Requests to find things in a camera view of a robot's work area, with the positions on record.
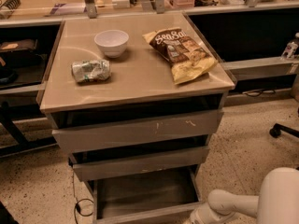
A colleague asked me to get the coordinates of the grey drawer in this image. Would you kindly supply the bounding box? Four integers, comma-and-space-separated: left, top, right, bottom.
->
93, 167, 201, 224
69, 134, 209, 181
53, 93, 223, 153

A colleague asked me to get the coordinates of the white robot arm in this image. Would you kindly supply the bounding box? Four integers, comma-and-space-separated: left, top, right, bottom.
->
189, 167, 299, 224

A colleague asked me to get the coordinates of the grey drawer cabinet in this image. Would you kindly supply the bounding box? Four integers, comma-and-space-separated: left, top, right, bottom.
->
36, 11, 237, 224

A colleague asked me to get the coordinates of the plastic bottle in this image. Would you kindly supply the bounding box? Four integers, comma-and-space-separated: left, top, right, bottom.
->
281, 33, 299, 59

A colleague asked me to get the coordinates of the grey bottom drawer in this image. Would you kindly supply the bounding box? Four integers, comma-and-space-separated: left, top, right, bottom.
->
93, 167, 201, 224

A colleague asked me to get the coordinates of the white bowl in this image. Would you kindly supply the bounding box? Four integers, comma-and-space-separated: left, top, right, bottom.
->
94, 30, 129, 58

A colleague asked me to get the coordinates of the purple paper on desk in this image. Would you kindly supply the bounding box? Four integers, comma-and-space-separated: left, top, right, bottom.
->
50, 3, 86, 16

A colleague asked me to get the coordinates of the dark shoe on shelf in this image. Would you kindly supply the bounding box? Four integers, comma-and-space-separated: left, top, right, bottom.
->
0, 57, 18, 85

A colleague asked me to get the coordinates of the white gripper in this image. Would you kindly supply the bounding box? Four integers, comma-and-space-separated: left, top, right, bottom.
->
189, 203, 239, 224

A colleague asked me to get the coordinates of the grey middle drawer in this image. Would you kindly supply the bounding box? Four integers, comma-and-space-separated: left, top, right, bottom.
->
69, 134, 209, 181

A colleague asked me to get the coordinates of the black cable under desk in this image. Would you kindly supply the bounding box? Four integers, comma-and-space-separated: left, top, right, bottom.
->
241, 89, 277, 98

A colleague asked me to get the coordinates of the grey top drawer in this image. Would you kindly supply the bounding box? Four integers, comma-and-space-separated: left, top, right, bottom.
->
53, 93, 223, 153

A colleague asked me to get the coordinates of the brown box on shelf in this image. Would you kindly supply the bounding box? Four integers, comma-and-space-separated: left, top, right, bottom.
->
0, 39, 37, 53

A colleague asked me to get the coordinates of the sea salt chips bag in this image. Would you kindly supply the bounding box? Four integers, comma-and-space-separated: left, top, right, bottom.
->
143, 27, 218, 84

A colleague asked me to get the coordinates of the black office chair base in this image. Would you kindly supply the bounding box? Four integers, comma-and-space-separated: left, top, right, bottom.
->
269, 123, 299, 138

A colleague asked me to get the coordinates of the black spiral object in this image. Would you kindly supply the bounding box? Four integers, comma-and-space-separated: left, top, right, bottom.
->
0, 0, 21, 20

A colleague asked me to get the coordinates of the black floor cable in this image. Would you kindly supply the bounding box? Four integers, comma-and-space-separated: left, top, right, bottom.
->
72, 171, 95, 224

